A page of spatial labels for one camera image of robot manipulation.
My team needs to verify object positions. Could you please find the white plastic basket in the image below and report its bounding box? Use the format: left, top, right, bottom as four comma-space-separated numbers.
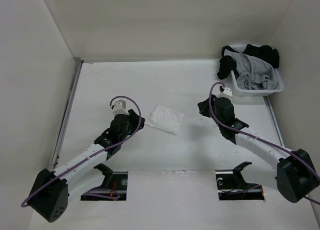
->
224, 49, 284, 97

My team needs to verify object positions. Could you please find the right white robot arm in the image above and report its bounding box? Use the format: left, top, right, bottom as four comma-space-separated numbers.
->
197, 95, 320, 203

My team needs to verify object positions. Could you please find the white tank top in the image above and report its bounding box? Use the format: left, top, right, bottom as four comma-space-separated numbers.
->
145, 105, 185, 135

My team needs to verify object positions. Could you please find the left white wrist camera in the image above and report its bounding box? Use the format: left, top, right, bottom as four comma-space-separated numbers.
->
110, 99, 128, 116

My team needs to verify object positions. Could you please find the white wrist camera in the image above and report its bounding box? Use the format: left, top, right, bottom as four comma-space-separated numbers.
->
218, 86, 233, 98
110, 99, 128, 116

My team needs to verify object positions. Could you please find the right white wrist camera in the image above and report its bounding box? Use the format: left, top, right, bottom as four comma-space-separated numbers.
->
218, 86, 233, 98

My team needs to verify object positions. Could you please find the black tank top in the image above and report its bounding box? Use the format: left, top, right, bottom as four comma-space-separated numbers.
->
217, 44, 280, 80

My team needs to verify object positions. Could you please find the grey tank top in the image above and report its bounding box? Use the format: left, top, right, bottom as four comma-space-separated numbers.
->
228, 53, 278, 90

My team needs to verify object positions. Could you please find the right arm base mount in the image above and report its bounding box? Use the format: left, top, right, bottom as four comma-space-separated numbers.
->
215, 161, 265, 201

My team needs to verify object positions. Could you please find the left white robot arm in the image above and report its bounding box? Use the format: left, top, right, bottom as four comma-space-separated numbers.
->
22, 109, 145, 223

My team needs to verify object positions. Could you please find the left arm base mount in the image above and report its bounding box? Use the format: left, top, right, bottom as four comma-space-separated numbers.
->
80, 164, 129, 201

